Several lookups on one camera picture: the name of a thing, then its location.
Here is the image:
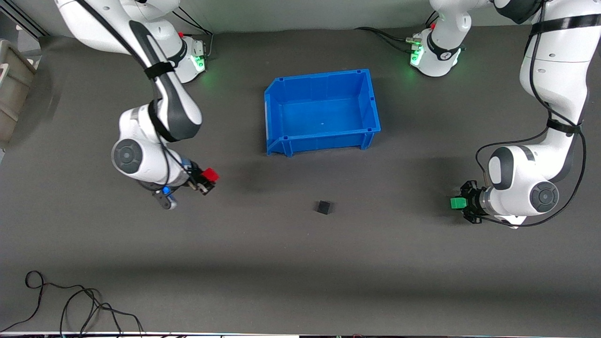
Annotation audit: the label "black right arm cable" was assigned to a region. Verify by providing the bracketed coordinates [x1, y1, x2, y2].
[77, 0, 193, 186]

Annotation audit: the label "black right base cables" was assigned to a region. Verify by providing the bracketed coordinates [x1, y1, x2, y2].
[172, 9, 215, 60]

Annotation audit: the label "thin black loose cable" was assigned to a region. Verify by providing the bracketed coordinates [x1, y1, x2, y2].
[0, 271, 144, 335]

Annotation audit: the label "black base cables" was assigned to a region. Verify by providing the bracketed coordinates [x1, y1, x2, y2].
[354, 26, 423, 53]
[172, 9, 215, 60]

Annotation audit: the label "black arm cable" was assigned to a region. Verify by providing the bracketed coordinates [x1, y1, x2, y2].
[77, 0, 193, 186]
[475, 0, 588, 229]

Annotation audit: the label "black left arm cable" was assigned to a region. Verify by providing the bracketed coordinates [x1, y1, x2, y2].
[475, 0, 588, 229]

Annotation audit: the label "black aluminium frame rail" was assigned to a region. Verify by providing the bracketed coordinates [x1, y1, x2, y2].
[0, 8, 48, 38]

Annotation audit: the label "black left base cables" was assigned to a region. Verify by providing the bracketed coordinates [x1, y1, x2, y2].
[354, 26, 423, 53]

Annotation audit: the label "blue plastic storage bin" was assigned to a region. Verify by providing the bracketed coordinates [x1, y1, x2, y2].
[264, 69, 381, 157]

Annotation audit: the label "beige grey plastic box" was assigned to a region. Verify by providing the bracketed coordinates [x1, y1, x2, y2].
[0, 39, 38, 144]

